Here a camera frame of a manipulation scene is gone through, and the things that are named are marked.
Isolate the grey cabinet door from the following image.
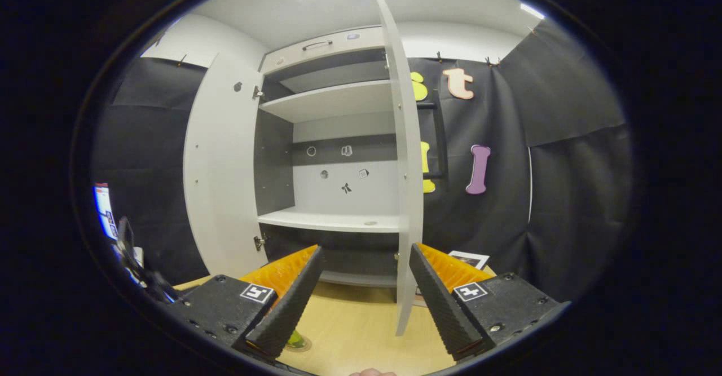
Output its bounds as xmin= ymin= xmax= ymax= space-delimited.
xmin=183 ymin=52 xmax=268 ymax=280
xmin=377 ymin=0 xmax=425 ymax=337

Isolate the grey cabinet drawer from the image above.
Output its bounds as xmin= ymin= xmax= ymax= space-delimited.
xmin=261 ymin=25 xmax=387 ymax=75

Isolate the grey cabinet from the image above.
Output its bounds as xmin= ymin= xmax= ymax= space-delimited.
xmin=254 ymin=25 xmax=421 ymax=289

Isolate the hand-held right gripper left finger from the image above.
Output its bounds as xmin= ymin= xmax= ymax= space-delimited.
xmin=164 ymin=245 xmax=327 ymax=364

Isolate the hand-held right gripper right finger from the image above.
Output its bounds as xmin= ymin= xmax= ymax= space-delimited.
xmin=409 ymin=244 xmax=570 ymax=361

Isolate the black door handle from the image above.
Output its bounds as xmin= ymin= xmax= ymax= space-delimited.
xmin=416 ymin=89 xmax=450 ymax=180

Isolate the black backdrop cloth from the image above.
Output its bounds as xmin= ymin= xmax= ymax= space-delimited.
xmin=93 ymin=55 xmax=209 ymax=286
xmin=415 ymin=18 xmax=632 ymax=303

